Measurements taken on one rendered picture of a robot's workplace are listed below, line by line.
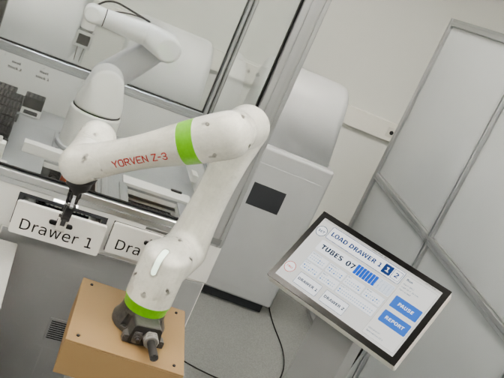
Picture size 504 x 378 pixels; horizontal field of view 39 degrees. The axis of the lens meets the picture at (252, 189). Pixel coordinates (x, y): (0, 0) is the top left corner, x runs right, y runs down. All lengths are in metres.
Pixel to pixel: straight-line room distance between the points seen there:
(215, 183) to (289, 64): 0.56
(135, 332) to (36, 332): 0.78
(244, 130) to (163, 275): 0.44
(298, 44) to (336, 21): 3.29
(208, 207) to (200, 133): 0.29
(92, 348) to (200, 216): 0.45
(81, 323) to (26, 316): 0.69
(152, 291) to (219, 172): 0.36
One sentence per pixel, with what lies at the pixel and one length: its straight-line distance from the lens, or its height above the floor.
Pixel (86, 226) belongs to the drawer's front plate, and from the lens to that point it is 2.33.
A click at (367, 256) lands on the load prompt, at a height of 1.15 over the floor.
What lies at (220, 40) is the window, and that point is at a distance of 2.27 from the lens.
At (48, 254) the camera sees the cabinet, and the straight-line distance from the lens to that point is 2.46.
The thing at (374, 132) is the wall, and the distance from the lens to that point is 5.77.
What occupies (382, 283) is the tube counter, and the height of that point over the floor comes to 1.12.
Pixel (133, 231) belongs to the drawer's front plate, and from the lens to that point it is 2.40.
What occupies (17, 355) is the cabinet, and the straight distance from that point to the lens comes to 2.67.
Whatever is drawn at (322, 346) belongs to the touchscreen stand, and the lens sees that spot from 2.46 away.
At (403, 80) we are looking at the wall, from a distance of 5.79.
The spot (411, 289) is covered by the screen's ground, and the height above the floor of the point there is 1.15.
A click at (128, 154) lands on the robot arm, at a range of 1.82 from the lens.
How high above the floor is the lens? 1.85
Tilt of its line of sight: 16 degrees down
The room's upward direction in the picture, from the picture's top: 24 degrees clockwise
